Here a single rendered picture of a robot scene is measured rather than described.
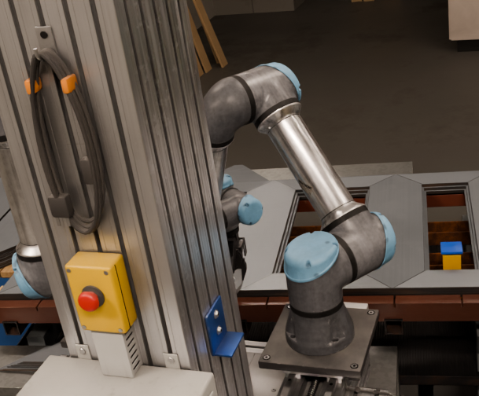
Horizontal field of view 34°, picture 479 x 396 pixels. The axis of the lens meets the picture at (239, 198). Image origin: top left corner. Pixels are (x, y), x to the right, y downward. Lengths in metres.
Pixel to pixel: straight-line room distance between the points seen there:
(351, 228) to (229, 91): 0.40
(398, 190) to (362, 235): 1.09
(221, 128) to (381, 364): 0.86
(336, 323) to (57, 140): 0.74
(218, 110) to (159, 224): 0.54
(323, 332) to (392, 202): 1.09
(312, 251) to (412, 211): 1.05
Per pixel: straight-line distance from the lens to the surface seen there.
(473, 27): 7.02
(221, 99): 1.74
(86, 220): 1.31
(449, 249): 2.34
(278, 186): 2.89
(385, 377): 2.21
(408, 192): 2.76
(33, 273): 1.84
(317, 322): 1.68
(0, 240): 2.94
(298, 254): 1.63
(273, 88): 1.79
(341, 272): 1.66
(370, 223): 1.72
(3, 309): 2.58
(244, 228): 2.64
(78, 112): 1.21
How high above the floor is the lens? 2.09
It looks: 26 degrees down
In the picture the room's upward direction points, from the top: 9 degrees counter-clockwise
